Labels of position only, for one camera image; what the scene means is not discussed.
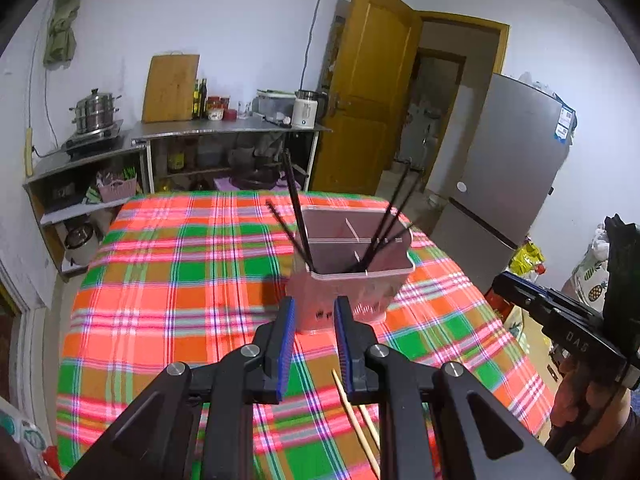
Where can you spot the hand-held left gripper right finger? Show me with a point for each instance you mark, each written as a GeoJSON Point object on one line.
{"type": "Point", "coordinates": [344, 345]}

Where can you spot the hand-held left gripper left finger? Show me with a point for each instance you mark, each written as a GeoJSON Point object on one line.
{"type": "Point", "coordinates": [286, 345]}

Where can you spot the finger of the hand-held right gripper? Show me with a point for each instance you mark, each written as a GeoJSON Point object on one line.
{"type": "Point", "coordinates": [530, 287]}
{"type": "Point", "coordinates": [517, 300]}

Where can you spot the pink utensil basket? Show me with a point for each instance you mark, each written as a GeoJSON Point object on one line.
{"type": "Point", "coordinates": [380, 290]}

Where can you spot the wooden chopstick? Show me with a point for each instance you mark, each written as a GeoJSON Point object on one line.
{"type": "Point", "coordinates": [370, 427]}
{"type": "Point", "coordinates": [352, 415]}

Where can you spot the black chopstick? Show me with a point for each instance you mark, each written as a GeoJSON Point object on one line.
{"type": "Point", "coordinates": [291, 195]}
{"type": "Point", "coordinates": [401, 207]}
{"type": "Point", "coordinates": [395, 195]}
{"type": "Point", "coordinates": [395, 237]}
{"type": "Point", "coordinates": [282, 225]}
{"type": "Point", "coordinates": [301, 216]}

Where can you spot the person's right forearm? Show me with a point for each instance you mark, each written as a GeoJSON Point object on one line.
{"type": "Point", "coordinates": [615, 435]}

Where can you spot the person's right hand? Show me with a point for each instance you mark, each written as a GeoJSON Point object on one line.
{"type": "Point", "coordinates": [567, 400]}

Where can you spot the red box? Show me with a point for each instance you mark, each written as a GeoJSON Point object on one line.
{"type": "Point", "coordinates": [500, 305]}

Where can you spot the yellow plastic bag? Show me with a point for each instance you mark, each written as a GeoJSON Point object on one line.
{"type": "Point", "coordinates": [527, 257]}

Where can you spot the pineapple print cloth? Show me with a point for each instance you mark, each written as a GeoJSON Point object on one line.
{"type": "Point", "coordinates": [590, 270]}

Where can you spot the plaid tablecloth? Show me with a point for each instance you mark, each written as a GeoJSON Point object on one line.
{"type": "Point", "coordinates": [175, 285]}

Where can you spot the silver refrigerator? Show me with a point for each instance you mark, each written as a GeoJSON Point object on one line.
{"type": "Point", "coordinates": [500, 160]}

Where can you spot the dark cooking pots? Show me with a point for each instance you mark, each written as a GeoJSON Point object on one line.
{"type": "Point", "coordinates": [255, 172]}

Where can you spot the metal kitchen counter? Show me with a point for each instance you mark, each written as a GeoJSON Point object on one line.
{"type": "Point", "coordinates": [225, 127]}

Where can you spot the silver rice cooker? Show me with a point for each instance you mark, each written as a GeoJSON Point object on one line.
{"type": "Point", "coordinates": [80, 244]}

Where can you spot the small pink woven basket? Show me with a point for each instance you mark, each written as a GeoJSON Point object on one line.
{"type": "Point", "coordinates": [117, 189]}

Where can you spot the white electric kettle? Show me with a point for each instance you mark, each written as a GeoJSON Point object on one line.
{"type": "Point", "coordinates": [305, 112]}

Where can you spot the small red jar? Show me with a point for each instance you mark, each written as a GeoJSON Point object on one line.
{"type": "Point", "coordinates": [230, 114]}

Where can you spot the clear drinking glass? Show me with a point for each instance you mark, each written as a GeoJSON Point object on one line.
{"type": "Point", "coordinates": [243, 110]}

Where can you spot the clear plastic food container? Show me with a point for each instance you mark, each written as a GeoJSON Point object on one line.
{"type": "Point", "coordinates": [275, 105]}

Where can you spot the wooden door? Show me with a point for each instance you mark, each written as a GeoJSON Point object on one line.
{"type": "Point", "coordinates": [370, 85]}

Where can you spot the yellow oil bottle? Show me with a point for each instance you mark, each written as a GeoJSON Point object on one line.
{"type": "Point", "coordinates": [196, 102]}

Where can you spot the dark sauce bottle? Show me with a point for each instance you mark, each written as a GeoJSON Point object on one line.
{"type": "Point", "coordinates": [203, 100]}

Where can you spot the white printed bag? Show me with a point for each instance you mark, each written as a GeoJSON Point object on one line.
{"type": "Point", "coordinates": [25, 440]}

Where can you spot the black cooktop stove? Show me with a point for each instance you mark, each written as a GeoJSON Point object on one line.
{"type": "Point", "coordinates": [92, 142]}

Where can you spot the low metal shelf unit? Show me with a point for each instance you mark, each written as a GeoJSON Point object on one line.
{"type": "Point", "coordinates": [65, 170]}

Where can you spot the wooden cutting board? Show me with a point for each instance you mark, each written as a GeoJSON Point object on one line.
{"type": "Point", "coordinates": [170, 87]}

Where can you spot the steel steamer pot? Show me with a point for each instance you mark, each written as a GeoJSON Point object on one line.
{"type": "Point", "coordinates": [95, 112]}

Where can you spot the yellow power strip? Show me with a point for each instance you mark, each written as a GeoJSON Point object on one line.
{"type": "Point", "coordinates": [29, 152]}

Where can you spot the hanging green cloth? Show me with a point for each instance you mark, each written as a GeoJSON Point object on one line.
{"type": "Point", "coordinates": [62, 25]}

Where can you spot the wooden door frame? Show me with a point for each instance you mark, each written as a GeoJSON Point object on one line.
{"type": "Point", "coordinates": [470, 22]}

